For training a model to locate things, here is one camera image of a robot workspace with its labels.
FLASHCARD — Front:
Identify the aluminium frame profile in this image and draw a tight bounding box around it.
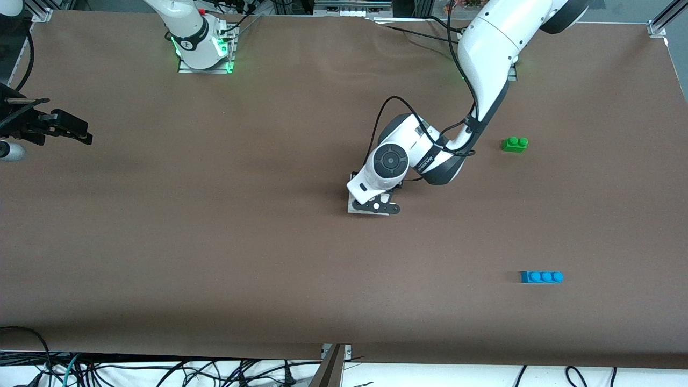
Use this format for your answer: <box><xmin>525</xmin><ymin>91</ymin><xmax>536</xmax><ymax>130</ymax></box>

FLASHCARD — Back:
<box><xmin>26</xmin><ymin>0</ymin><xmax>54</xmax><ymax>22</ymax></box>
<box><xmin>648</xmin><ymin>0</ymin><xmax>688</xmax><ymax>38</ymax></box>

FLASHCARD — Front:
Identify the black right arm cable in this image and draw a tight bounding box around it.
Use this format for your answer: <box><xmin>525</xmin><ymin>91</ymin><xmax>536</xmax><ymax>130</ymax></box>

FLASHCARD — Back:
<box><xmin>16</xmin><ymin>31</ymin><xmax>35</xmax><ymax>92</ymax></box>

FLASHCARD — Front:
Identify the dark slanted beam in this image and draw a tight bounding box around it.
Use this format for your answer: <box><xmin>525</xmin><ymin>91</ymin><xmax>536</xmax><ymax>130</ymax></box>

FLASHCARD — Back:
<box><xmin>307</xmin><ymin>344</ymin><xmax>346</xmax><ymax>387</ymax></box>

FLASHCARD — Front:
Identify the teal cable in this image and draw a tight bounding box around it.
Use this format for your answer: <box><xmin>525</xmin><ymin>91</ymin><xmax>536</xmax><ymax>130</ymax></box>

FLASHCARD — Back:
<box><xmin>62</xmin><ymin>353</ymin><xmax>83</xmax><ymax>387</ymax></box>

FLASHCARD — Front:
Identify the short black cable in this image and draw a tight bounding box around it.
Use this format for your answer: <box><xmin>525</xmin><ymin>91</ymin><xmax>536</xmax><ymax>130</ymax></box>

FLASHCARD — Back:
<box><xmin>425</xmin><ymin>15</ymin><xmax>463</xmax><ymax>32</ymax></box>

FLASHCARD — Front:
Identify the grey metal frame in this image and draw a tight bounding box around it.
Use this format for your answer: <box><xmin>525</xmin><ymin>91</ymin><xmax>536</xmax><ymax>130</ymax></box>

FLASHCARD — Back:
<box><xmin>313</xmin><ymin>0</ymin><xmax>394</xmax><ymax>18</ymax></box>

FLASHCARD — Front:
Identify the black looped floor cable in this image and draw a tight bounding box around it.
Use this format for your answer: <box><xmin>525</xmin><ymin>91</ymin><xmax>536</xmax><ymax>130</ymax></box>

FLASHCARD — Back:
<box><xmin>0</xmin><ymin>326</ymin><xmax>53</xmax><ymax>387</ymax></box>

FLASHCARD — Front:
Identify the blue three-stud block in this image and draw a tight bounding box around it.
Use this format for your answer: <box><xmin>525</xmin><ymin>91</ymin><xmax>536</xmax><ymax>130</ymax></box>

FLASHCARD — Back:
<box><xmin>520</xmin><ymin>270</ymin><xmax>564</xmax><ymax>284</ymax></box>

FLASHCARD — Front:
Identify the long thin black cable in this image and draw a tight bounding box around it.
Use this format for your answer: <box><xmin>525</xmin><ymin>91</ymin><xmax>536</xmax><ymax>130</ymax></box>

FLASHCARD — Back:
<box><xmin>379</xmin><ymin>24</ymin><xmax>463</xmax><ymax>44</ymax></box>

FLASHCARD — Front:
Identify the brown table cover sheet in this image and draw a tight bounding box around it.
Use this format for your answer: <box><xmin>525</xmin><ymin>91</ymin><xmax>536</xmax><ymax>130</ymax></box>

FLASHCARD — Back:
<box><xmin>0</xmin><ymin>10</ymin><xmax>688</xmax><ymax>369</ymax></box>

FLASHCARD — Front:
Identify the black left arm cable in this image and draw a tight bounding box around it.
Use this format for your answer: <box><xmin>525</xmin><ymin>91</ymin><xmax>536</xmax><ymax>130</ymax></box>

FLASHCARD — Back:
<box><xmin>367</xmin><ymin>0</ymin><xmax>479</xmax><ymax>168</ymax></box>

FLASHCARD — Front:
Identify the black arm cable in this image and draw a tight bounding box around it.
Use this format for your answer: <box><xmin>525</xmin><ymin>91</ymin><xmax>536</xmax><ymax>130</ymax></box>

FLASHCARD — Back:
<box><xmin>367</xmin><ymin>0</ymin><xmax>479</xmax><ymax>168</ymax></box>
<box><xmin>16</xmin><ymin>31</ymin><xmax>35</xmax><ymax>92</ymax></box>

